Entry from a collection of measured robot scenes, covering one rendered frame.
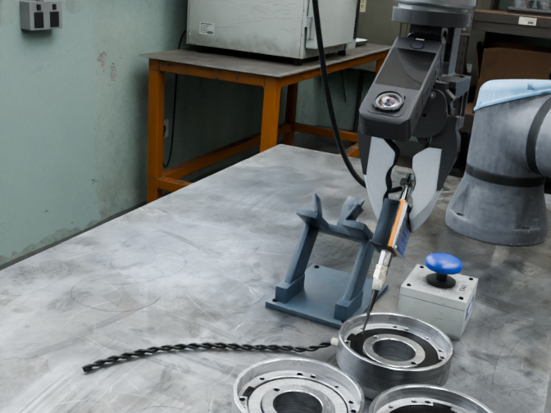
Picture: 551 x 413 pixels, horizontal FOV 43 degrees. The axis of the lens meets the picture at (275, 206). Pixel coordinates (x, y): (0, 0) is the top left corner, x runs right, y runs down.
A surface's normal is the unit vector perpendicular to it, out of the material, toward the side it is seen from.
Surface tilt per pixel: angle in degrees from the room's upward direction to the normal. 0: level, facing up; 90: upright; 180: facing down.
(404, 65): 32
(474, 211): 73
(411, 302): 90
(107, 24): 90
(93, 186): 90
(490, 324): 0
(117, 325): 0
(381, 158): 90
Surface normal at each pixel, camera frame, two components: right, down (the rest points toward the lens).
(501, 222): -0.22, 0.00
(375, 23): -0.43, 0.27
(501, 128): -0.78, 0.11
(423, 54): -0.15, -0.66
